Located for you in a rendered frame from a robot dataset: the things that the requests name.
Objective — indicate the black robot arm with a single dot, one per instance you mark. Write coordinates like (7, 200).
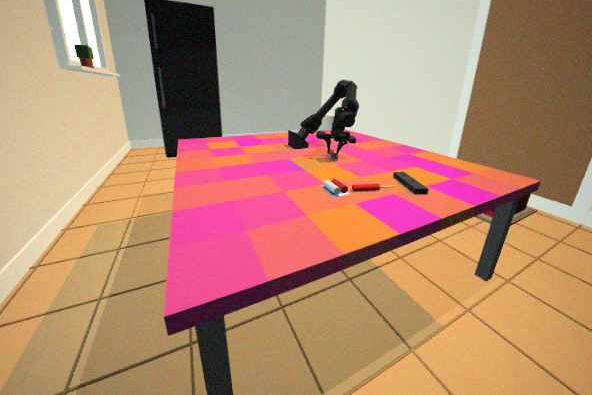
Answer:
(346, 117)

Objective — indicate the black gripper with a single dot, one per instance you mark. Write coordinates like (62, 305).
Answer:
(327, 137)

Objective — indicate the red-handled screwdriver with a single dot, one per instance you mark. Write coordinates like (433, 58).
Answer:
(368, 187)

